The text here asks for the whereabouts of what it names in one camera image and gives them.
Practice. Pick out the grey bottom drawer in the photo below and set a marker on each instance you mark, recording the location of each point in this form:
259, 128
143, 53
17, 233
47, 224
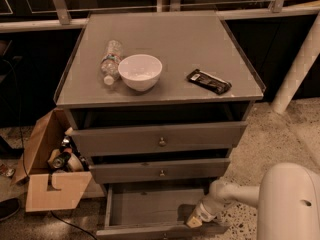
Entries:
155, 210

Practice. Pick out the dark can in box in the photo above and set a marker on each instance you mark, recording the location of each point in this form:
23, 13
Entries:
61, 160

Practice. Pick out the grey drawer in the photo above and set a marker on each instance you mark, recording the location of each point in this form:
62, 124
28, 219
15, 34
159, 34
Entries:
155, 210
158, 139
159, 170

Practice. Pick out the black snack bar wrapper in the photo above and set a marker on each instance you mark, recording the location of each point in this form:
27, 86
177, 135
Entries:
209, 82

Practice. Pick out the grey top drawer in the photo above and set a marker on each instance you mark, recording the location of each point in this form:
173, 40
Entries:
158, 139

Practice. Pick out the open cardboard box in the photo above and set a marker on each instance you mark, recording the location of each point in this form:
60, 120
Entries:
51, 191

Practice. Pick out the black shoe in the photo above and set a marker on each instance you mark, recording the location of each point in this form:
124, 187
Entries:
9, 207

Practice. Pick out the white diagonal pole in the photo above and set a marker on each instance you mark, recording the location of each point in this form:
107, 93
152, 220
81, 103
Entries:
306, 56

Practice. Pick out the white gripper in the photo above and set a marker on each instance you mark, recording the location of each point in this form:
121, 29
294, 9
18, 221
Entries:
207, 212

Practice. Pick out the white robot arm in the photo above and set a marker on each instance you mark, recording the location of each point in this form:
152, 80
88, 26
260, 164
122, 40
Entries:
287, 200

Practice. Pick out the white bowl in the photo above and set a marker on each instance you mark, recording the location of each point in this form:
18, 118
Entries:
140, 72

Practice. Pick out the clear plastic water bottle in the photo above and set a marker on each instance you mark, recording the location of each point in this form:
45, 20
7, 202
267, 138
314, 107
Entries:
110, 62

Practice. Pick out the grey middle drawer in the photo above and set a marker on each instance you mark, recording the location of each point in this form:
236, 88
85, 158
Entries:
159, 170

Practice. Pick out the grey drawer cabinet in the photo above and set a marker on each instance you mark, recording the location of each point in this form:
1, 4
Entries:
183, 42

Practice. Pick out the metal railing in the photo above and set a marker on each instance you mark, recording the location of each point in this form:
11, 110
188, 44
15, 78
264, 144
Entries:
29, 15

